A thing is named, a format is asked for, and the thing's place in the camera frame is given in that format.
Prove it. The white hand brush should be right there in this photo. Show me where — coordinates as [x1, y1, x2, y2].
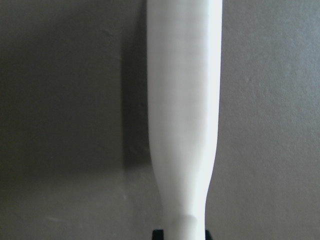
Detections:
[147, 0, 223, 240]

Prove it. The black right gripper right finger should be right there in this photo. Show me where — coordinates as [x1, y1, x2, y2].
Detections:
[205, 229, 214, 240]

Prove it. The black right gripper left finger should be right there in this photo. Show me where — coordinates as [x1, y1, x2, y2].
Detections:
[151, 229, 164, 240]

